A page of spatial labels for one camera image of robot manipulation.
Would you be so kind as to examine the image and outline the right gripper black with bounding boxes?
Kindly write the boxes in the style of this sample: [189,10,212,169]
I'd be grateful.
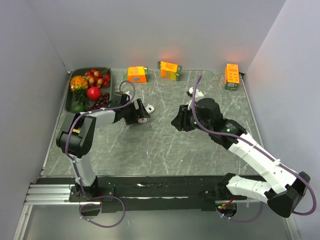
[170,102,212,133]

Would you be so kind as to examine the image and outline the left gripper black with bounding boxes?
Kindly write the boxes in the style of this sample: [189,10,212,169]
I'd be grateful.
[121,98,150,125]

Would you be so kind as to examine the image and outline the white earbud charging case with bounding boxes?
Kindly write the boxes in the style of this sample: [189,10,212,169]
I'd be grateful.
[145,105,155,114]

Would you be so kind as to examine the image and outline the pink earbud charging case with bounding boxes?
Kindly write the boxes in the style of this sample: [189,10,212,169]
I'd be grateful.
[137,118,148,124]

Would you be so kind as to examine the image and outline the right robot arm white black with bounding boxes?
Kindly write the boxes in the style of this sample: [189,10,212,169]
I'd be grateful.
[171,98,310,218]

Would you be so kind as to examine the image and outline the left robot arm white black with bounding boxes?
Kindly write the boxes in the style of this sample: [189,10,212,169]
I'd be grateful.
[56,91,155,201]

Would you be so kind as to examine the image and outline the orange juice box back left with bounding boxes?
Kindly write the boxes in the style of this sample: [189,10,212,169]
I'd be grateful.
[123,66,149,83]

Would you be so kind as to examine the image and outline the orange juice box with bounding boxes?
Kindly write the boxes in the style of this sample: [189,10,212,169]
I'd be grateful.
[157,61,183,81]
[123,66,149,83]
[224,63,240,91]

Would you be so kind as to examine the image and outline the dark purple grape bunch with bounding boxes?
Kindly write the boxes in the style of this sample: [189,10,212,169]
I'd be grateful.
[87,92,110,111]

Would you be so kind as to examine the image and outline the orange juice box back middle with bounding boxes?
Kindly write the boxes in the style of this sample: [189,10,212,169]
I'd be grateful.
[157,61,183,81]

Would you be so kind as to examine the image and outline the red toy apple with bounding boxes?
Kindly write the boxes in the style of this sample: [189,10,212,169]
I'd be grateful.
[87,87,102,101]

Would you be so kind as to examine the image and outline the green toy avocado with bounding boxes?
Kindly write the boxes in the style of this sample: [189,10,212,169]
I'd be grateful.
[70,104,87,113]

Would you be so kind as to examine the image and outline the orange juice box back right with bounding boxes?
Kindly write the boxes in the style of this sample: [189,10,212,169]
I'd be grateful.
[224,63,240,91]

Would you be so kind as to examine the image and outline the orange toy pineapple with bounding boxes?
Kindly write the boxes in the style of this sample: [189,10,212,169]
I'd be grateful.
[69,75,89,105]

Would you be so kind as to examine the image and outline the dark grey fruit tray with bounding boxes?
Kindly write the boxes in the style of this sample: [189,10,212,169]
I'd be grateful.
[64,67,113,112]

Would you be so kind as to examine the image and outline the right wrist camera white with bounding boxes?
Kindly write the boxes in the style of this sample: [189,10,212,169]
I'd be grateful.
[186,87,204,110]

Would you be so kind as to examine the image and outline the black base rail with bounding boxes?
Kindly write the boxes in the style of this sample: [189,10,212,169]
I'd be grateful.
[24,174,251,215]

